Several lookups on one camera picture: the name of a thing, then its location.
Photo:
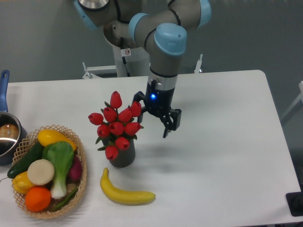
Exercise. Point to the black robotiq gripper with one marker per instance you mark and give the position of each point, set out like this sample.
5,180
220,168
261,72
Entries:
158,103

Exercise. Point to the red tulip bouquet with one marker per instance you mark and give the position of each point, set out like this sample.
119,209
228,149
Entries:
116,129

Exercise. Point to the yellow banana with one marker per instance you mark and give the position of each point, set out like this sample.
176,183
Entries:
124,197

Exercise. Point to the woven wicker basket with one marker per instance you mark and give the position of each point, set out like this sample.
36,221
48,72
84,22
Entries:
25,145

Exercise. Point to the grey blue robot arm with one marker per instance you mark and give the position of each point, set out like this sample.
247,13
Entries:
125,10

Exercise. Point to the dark grey ribbed vase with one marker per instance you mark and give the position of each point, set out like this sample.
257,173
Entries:
120,153

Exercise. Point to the purple sweet potato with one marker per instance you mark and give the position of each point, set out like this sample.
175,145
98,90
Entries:
76,169

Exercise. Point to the green bok choy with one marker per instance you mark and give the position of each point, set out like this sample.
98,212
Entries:
61,155

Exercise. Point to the yellow squash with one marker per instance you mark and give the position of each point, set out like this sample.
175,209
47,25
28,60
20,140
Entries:
48,136

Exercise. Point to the dark green cucumber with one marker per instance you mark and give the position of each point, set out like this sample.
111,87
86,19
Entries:
34,154

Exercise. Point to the beige round disc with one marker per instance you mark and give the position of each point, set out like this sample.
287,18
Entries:
40,172

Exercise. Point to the orange fruit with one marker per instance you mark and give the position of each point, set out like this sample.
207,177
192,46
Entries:
37,199

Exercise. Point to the yellow bell pepper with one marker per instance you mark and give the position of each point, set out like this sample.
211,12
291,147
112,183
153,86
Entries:
22,184

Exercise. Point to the black device at table edge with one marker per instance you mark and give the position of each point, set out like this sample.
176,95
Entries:
295,203

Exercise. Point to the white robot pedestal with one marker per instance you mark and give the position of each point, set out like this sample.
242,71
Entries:
132,63

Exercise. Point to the white frame at right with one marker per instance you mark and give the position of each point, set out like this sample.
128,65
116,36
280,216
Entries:
294,107

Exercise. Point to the blue handled saucepan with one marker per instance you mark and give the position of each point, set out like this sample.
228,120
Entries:
11,130

